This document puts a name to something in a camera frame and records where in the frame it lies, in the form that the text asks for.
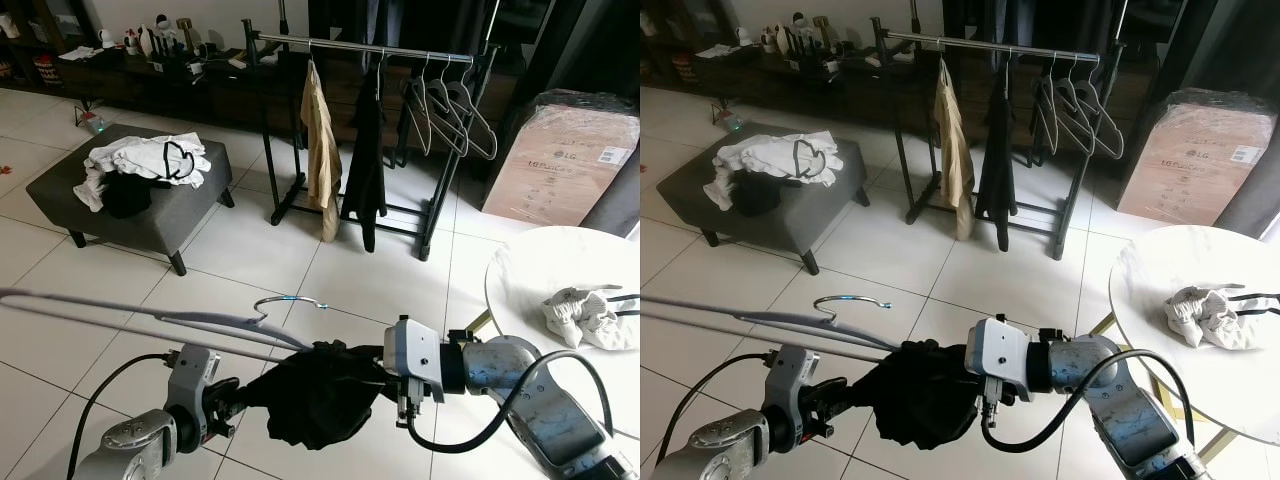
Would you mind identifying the large cardboard box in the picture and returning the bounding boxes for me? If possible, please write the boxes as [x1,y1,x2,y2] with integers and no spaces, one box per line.
[1117,88,1280,228]
[482,88,641,228]

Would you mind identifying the black clothes rack silver rail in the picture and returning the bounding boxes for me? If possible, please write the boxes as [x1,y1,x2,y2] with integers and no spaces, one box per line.
[870,0,1126,263]
[240,0,501,263]

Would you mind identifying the round white marble table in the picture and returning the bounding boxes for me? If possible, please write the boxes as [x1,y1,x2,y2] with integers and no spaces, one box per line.
[465,227,641,451]
[1090,225,1280,451]

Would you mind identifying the dark grey sofa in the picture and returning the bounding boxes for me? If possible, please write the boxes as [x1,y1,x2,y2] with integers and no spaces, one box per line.
[1215,165,1280,241]
[585,160,641,239]

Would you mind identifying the dark wooden shelf unit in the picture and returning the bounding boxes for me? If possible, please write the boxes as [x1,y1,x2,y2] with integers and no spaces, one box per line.
[640,0,731,96]
[0,0,101,96]

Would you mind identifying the grey upholstered ottoman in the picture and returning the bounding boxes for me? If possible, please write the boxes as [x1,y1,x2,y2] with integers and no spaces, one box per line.
[655,123,869,276]
[25,123,236,277]

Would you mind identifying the white garment black collar trim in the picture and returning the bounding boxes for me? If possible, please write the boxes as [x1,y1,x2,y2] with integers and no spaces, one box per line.
[713,132,844,211]
[73,133,213,213]

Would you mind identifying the dark wooden low cabinet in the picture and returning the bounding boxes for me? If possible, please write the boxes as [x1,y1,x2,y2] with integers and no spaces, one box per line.
[680,45,1131,136]
[50,45,511,136]

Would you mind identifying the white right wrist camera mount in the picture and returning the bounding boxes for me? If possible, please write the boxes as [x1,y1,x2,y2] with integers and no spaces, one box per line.
[383,316,448,404]
[965,316,1033,404]

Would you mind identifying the white garment grey knit cuffs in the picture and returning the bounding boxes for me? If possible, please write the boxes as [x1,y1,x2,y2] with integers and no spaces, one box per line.
[1165,285,1280,351]
[541,285,641,351]

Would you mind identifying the beige trousers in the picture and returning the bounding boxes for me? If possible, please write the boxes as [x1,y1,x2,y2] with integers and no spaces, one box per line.
[933,60,976,243]
[300,62,344,243]

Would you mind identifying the black glossy coat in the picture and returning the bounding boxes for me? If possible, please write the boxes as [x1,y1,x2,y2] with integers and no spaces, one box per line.
[1030,0,1121,47]
[395,0,491,49]

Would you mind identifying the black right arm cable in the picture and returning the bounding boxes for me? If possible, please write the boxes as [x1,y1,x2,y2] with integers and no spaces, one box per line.
[980,350,1196,457]
[405,350,613,457]

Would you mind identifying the grey clothes hanger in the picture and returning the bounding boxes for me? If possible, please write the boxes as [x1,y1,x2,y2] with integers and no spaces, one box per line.
[1048,60,1100,160]
[418,60,472,160]
[1068,62,1126,162]
[438,62,499,162]
[1030,58,1070,157]
[400,58,442,157]
[640,290,894,363]
[0,287,331,363]

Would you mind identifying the black trousers white print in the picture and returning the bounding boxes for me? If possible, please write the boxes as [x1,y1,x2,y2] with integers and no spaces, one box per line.
[343,70,389,253]
[975,70,1021,253]

